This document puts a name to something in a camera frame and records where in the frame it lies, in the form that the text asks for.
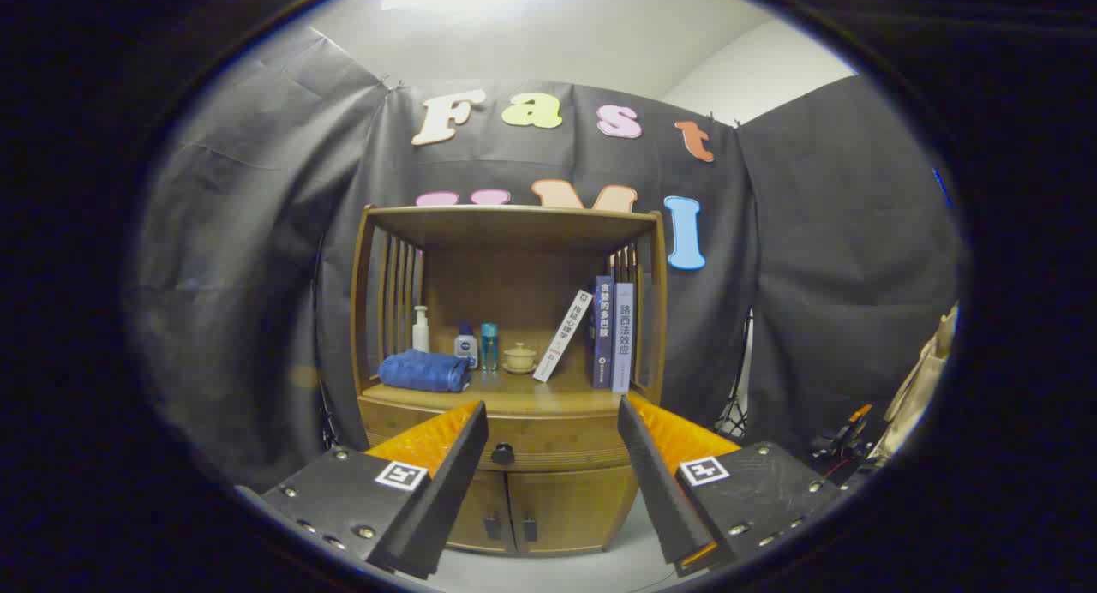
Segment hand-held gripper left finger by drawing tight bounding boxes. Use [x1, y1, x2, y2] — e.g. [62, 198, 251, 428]
[236, 400, 489, 579]

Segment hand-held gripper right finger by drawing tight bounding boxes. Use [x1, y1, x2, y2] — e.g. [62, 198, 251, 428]
[617, 394, 848, 578]

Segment wooden drawer with black knob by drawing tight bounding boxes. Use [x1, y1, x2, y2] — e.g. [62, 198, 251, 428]
[362, 400, 639, 474]

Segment wooden countertop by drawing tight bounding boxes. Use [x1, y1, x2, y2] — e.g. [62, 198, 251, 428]
[358, 366, 665, 418]

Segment wooden cabinet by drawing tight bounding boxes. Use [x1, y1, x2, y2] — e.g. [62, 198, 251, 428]
[350, 203, 669, 558]

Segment black light stand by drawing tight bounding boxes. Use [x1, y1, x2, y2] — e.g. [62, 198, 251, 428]
[716, 310, 755, 440]

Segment rolled blue towel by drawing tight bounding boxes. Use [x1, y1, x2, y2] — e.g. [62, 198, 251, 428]
[378, 350, 472, 394]

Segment lavender book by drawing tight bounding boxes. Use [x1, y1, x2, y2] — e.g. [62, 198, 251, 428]
[612, 282, 636, 395]

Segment dark blue book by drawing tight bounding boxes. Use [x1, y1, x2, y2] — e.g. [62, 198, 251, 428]
[586, 275, 616, 390]

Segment white book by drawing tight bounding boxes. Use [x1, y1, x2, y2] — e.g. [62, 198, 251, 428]
[532, 289, 594, 384]

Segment orange and black tool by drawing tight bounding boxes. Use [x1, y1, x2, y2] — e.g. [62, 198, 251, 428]
[810, 403, 875, 465]

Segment beige bag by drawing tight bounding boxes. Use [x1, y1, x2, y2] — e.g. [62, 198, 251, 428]
[883, 306, 959, 457]

